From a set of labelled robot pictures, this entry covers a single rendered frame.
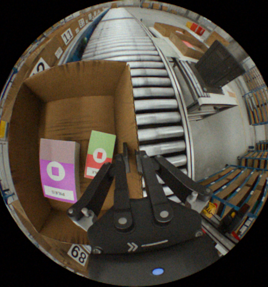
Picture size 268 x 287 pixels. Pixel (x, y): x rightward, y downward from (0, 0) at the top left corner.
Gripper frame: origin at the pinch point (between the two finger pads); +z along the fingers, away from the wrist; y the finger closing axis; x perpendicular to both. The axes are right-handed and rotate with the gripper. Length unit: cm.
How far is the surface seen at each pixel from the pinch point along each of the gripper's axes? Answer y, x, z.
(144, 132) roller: 6.1, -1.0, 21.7
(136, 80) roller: 6.5, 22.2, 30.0
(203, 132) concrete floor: 104, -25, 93
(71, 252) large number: -31, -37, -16
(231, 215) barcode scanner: 30.8, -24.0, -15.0
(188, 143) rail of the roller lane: 25.6, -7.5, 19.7
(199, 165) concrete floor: 92, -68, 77
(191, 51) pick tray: 47, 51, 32
